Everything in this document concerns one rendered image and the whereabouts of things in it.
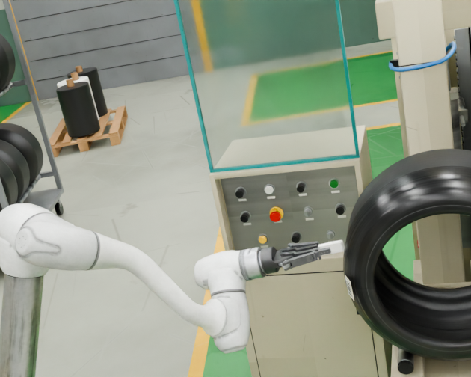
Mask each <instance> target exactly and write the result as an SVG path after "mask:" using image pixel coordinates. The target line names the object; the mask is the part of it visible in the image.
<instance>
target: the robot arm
mask: <svg viewBox="0 0 471 377"><path fill-rule="evenodd" d="M344 249H345V246H344V243H343V241H342V240H339V241H335V242H328V243H324V244H319V242H303V243H289V244H288V247H287V248H282V249H280V250H279V251H278V250H276V249H275V247H268V248H263V249H261V248H260V247H256V248H249V249H244V250H241V251H234V250H231V251H222V252H218V253H216V254H212V255H209V256H207V257H204V258H202V259H200V260H198V261H197V262H196V264H195V267H194V280H195V282H196V284H197V285H198V286H199V287H201V288H203V289H206V290H209V291H210V293H211V299H210V300H208V301H207V302H206V303H205V304H204V305H199V304H197V303H195V302H194V301H192V300H191V299H190V298H189V297H188V296H187V295H186V294H185V293H184V292H183V291H182V290H181V289H180V288H179V287H178V286H177V285H176V284H175V283H174V281H173V280H172V279H171V278H170V277H169V276H168V275H167V274H166V273H165V272H164V271H163V270H162V269H161V268H160V267H159V266H158V265H157V264H156V263H155V262H154V261H153V260H152V259H151V258H150V257H149V256H147V255H146V254H145V253H144V252H143V251H141V250H139V249H137V248H136V247H134V246H131V245H129V244H126V243H124V242H121V241H118V240H116V239H112V238H109V237H107V236H103V235H102V234H99V233H96V232H94V231H90V230H86V229H83V228H80V227H75V226H74V225H73V224H71V223H69V222H67V221H65V220H63V219H62V218H59V217H57V216H56V215H55V214H53V213H52V212H50V211H49V210H47V209H44V208H43V207H40V206H37V205H34V204H31V203H18V204H13V205H10V206H8V207H6V208H4V209H3V210H2V211H1V212H0V267H1V270H2V271H3V272H4V289H3V299H2V309H1V327H0V377H36V368H37V351H38V342H39V333H40V316H41V307H42V297H43V281H44V275H45V274H46V273H47V271H48V270H49V269H60V270H67V271H78V270H85V271H90V270H96V269H115V268H118V269H125V270H127V271H129V272H131V273H132V274H134V275H135V276H136V277H138V278H139V279H140V280H141V281H143V282H144V283H145V284H146V285H147V286H148V287H149V288H150V289H151V290H152V291H153V292H154V293H155V294H156V295H157V296H158V297H159V298H160V299H161V300H162V301H164V302H165V303H166V304H167V305H168V306H169V307H170V308H171V309H172V310H173V311H175V312H176V313H177V314H178V315H179V316H181V317H182V318H183V319H184V320H186V321H187V322H190V323H191V324H193V325H196V326H199V327H202V328H203V330H204V331H205V332H206V333H207V334H208V335H210V336H211V337H213V339H214V342H215V345H216V346H217V347H218V349H219V350H220V351H221V352H223V353H225V354H226V353H230V352H237V351H240V350H243V349H244V348H245V346H246V345H247V343H248V340H249V337H250V313H249V307H248V303H247V297H246V292H245V289H246V281H251V280H253V279H257V278H263V277H265V276H266V275H267V274H271V273H275V272H279V270H280V268H281V267H283V268H284V271H287V270H289V269H292V268H294V267H297V266H301V265H304V264H307V263H311V262H314V261H316V260H318V258H319V259H321V256H324V255H328V254H335V253H339V252H343V251H344Z"/></svg>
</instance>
